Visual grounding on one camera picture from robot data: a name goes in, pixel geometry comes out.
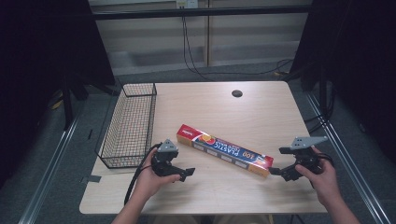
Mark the black upright stand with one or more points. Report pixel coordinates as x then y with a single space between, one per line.
323 93

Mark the metal floor rail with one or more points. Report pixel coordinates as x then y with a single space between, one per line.
49 168
348 161

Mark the person's left hand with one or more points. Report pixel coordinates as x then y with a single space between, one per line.
148 182

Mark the white wall outlet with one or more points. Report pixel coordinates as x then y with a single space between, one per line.
186 3

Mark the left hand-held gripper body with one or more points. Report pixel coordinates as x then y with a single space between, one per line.
165 159

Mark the dark round table grommet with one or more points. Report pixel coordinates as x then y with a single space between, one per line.
237 93

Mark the person's right hand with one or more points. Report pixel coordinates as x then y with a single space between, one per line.
323 182

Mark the long red blue wrap box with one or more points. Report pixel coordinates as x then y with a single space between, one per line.
224 150

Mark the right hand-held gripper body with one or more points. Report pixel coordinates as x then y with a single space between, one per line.
306 157

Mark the black stand legs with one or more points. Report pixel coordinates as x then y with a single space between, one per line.
68 102

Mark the dark curtain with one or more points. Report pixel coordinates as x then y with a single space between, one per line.
358 62
46 62

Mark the grey floor tape patch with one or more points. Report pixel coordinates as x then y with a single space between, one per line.
93 179

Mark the black horizontal frame bar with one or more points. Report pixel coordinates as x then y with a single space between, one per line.
202 12

